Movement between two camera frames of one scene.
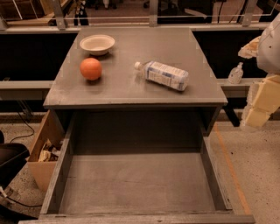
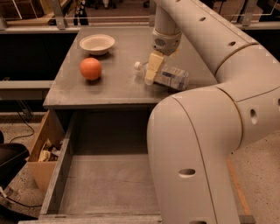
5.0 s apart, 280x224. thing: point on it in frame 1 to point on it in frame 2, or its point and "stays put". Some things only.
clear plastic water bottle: (161, 73) stays put
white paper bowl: (97, 45) stays put
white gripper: (269, 49) to (166, 43)
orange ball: (91, 68) stays put
